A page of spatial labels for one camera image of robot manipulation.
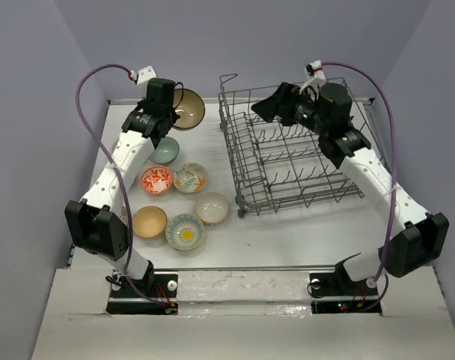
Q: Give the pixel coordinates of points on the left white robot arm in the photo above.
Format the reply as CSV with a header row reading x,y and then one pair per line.
x,y
94,221

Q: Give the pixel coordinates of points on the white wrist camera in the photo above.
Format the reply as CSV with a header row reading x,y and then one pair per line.
x,y
314,76
142,76

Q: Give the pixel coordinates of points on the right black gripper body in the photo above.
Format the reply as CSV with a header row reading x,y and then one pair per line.
x,y
305,110

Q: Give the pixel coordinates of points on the orange coral pattern bowl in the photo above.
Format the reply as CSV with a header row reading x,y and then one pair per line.
x,y
156,180

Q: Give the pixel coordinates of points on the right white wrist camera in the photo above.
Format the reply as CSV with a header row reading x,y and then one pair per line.
x,y
314,76

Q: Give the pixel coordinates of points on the white bowl with patterned outside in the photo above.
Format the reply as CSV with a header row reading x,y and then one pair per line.
x,y
212,208

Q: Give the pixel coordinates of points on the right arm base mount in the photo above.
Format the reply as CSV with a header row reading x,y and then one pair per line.
x,y
331,298

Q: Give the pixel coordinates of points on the small patterned bowl under arm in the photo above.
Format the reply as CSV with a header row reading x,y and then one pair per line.
x,y
124,216

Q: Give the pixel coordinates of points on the leaf and flower pattern bowl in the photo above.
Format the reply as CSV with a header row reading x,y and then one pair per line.
x,y
190,177

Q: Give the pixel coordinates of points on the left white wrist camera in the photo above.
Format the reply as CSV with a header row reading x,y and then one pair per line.
x,y
142,76

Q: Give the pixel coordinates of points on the mint green bowl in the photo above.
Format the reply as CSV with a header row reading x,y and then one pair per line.
x,y
166,152

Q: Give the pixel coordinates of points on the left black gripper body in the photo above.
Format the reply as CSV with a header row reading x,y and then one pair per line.
x,y
173,116

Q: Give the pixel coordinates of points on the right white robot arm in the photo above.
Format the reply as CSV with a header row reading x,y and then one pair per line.
x,y
414,236

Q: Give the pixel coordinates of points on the teal bowl with yellow centre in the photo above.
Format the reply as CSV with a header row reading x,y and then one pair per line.
x,y
184,232

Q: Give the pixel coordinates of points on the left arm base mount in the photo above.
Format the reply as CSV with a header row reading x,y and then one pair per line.
x,y
158,299

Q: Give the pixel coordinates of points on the tan orange bowl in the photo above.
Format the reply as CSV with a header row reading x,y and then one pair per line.
x,y
149,222

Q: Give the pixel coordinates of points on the brown glazed bowl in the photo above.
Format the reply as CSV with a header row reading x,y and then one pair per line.
x,y
189,107

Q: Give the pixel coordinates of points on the grey wire dish rack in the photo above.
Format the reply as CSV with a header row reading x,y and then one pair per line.
x,y
274,167

